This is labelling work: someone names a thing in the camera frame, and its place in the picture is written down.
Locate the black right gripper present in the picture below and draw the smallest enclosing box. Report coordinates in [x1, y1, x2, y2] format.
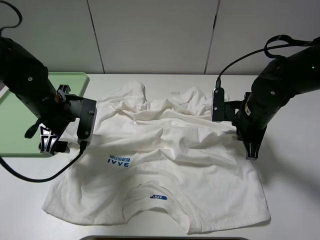
[224, 92, 269, 160]

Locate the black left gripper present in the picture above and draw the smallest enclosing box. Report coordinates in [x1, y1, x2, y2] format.
[39, 84, 83, 153]

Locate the white short sleeve t-shirt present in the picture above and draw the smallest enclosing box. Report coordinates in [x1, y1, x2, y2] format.
[42, 81, 271, 234]

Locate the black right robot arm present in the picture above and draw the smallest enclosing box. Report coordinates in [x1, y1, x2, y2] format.
[225, 34, 320, 160]

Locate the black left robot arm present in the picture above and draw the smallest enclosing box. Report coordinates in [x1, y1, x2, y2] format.
[0, 37, 81, 154]

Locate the light green plastic tray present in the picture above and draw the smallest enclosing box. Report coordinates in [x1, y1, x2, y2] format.
[0, 72, 89, 157]

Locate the black left camera cable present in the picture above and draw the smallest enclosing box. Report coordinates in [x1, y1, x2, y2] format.
[0, 140, 88, 183]

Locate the black camera cable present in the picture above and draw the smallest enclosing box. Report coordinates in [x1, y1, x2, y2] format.
[215, 34, 316, 89]
[0, 140, 88, 183]

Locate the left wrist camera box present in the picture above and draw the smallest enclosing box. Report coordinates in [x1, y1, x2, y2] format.
[76, 98, 97, 147]

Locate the black right camera cable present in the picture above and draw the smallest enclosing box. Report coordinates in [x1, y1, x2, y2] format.
[215, 34, 316, 89]

